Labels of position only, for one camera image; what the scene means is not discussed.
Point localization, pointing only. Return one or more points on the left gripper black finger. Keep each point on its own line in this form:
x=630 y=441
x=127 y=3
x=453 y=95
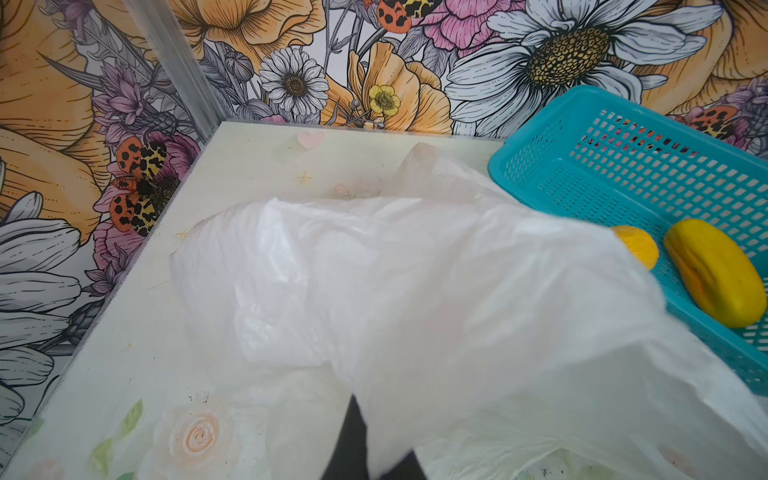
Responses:
x=349 y=458

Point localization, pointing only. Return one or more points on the translucent white plastic bag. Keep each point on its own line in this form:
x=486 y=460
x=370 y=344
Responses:
x=471 y=330

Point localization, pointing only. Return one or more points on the yellow toy fruit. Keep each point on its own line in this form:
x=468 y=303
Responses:
x=640 y=244

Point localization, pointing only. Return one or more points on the yellow toy banana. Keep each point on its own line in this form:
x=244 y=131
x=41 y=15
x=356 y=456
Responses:
x=718 y=275

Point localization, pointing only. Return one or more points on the teal plastic basket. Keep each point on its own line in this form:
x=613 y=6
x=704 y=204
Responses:
x=594 y=156

